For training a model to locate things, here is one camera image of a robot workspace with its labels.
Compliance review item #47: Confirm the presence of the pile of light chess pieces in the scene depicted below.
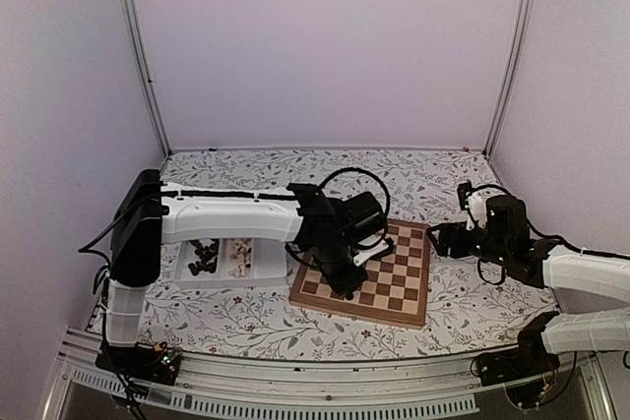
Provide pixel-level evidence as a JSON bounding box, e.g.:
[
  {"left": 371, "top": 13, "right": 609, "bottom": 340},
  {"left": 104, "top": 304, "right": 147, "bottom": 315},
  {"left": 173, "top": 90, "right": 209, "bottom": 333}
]
[{"left": 227, "top": 238, "right": 252, "bottom": 279}]

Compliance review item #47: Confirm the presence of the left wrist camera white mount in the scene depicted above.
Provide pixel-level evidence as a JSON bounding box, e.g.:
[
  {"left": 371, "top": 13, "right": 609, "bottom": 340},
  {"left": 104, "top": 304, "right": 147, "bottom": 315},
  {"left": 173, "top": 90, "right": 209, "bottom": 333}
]
[{"left": 352, "top": 225, "right": 395, "bottom": 267}]

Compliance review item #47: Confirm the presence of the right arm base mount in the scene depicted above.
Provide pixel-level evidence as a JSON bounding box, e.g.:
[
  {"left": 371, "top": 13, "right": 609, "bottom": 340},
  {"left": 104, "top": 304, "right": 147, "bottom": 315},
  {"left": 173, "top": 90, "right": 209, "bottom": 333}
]
[{"left": 470, "top": 311, "right": 561, "bottom": 409}]

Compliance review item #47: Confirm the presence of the right aluminium frame post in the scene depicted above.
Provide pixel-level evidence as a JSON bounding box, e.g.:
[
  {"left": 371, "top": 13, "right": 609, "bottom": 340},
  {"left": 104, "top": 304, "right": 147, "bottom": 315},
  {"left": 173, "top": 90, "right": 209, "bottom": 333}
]
[{"left": 483, "top": 0, "right": 535, "bottom": 160}]

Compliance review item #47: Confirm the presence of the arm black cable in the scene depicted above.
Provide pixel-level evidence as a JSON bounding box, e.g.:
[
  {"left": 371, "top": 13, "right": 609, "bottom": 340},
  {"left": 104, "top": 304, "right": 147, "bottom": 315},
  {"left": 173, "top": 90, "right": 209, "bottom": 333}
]
[
  {"left": 474, "top": 184, "right": 585, "bottom": 287},
  {"left": 314, "top": 166, "right": 393, "bottom": 244}
]

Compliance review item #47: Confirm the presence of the floral patterned table cloth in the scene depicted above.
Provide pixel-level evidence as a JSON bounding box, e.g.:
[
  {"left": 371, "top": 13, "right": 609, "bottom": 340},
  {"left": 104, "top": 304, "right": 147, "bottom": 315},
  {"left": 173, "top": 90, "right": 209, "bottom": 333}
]
[{"left": 95, "top": 147, "right": 562, "bottom": 361}]

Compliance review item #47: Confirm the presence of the left aluminium frame post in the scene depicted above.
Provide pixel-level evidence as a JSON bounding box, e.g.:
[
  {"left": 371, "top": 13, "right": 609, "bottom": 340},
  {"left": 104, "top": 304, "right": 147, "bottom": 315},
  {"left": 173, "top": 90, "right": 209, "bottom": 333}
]
[{"left": 120, "top": 0, "right": 172, "bottom": 157}]

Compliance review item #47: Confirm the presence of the aluminium frame post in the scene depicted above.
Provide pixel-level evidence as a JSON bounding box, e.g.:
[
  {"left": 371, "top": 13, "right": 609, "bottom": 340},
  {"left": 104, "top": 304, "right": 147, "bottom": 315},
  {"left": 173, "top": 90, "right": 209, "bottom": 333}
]
[
  {"left": 120, "top": 0, "right": 172, "bottom": 157},
  {"left": 483, "top": 0, "right": 535, "bottom": 160}
]

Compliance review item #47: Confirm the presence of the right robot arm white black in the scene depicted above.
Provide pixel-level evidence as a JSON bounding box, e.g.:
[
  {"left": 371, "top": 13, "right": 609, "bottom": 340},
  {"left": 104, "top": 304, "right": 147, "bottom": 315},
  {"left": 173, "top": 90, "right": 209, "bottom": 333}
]
[{"left": 427, "top": 192, "right": 629, "bottom": 377}]

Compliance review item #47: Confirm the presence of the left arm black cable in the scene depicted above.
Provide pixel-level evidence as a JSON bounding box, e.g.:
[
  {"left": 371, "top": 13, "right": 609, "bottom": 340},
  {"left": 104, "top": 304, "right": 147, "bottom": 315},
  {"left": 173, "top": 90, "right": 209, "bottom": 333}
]
[{"left": 314, "top": 166, "right": 393, "bottom": 244}]

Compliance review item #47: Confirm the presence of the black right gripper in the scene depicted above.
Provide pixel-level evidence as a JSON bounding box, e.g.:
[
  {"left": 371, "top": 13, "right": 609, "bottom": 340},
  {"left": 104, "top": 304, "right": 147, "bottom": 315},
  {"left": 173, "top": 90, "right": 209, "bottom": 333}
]
[{"left": 427, "top": 221, "right": 511, "bottom": 268}]

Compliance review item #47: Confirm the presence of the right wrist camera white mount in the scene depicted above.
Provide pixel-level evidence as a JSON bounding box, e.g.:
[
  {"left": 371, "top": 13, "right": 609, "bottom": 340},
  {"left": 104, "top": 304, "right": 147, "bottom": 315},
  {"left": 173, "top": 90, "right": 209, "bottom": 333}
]
[{"left": 457, "top": 181, "right": 487, "bottom": 230}]

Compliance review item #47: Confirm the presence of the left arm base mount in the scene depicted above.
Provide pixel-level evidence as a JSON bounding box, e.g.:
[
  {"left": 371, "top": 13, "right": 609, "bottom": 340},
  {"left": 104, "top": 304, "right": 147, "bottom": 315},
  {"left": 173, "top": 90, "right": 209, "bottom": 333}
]
[{"left": 95, "top": 341, "right": 182, "bottom": 387}]

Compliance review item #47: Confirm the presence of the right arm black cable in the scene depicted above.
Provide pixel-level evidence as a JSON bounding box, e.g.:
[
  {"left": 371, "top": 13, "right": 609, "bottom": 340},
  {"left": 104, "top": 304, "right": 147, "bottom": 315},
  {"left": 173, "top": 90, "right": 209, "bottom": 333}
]
[{"left": 474, "top": 184, "right": 585, "bottom": 287}]

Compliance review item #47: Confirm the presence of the pile of dark chess pieces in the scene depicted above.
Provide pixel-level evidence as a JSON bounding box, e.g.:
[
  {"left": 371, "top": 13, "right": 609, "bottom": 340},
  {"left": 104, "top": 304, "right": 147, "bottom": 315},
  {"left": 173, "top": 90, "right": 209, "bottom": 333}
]
[{"left": 188, "top": 239, "right": 221, "bottom": 276}]

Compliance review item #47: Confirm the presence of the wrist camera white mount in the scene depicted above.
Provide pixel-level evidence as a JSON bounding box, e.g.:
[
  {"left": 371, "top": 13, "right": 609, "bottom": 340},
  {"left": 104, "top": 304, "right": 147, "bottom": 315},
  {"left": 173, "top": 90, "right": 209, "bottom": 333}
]
[
  {"left": 352, "top": 225, "right": 395, "bottom": 267},
  {"left": 457, "top": 181, "right": 487, "bottom": 230}
]

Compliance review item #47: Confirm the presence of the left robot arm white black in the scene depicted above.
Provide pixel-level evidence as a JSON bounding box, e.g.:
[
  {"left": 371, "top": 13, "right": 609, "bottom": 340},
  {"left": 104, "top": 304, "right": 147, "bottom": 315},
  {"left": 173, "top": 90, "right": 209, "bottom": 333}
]
[{"left": 104, "top": 169, "right": 393, "bottom": 375}]

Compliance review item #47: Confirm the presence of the white plastic compartment tray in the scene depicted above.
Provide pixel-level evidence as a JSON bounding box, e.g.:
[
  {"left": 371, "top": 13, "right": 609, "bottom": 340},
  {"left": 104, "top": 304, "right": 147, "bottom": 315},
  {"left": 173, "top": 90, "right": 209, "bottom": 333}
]
[{"left": 173, "top": 238, "right": 289, "bottom": 289}]

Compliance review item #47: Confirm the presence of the front aluminium rail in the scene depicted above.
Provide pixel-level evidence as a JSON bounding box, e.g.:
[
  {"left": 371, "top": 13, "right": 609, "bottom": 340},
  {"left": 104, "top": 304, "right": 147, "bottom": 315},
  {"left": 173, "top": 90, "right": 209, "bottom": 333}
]
[{"left": 40, "top": 329, "right": 629, "bottom": 419}]

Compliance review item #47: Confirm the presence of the wooden chess board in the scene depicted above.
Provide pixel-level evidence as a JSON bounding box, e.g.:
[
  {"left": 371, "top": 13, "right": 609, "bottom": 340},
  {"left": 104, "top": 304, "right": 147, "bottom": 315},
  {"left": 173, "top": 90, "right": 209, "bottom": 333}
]
[{"left": 288, "top": 219, "right": 431, "bottom": 330}]

